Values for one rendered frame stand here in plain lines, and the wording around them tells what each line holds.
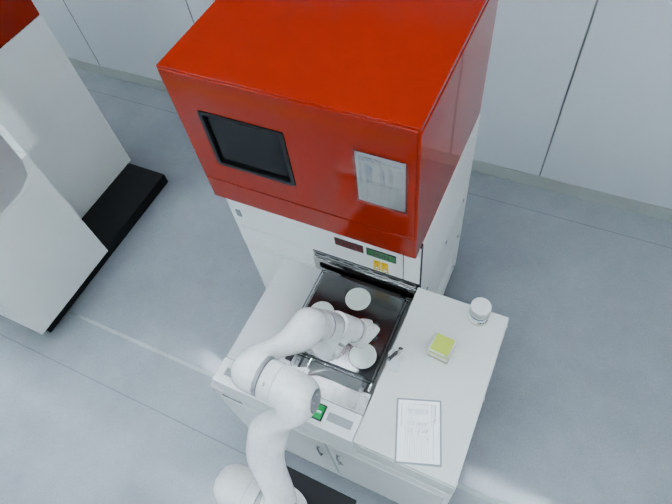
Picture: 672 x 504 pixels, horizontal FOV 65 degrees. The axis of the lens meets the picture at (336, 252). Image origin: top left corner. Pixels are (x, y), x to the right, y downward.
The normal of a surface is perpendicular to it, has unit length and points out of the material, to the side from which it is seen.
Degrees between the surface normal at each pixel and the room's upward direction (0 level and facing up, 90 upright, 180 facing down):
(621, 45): 90
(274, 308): 0
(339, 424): 0
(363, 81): 0
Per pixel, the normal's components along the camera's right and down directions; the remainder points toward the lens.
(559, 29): -0.42, 0.79
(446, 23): -0.10, -0.54
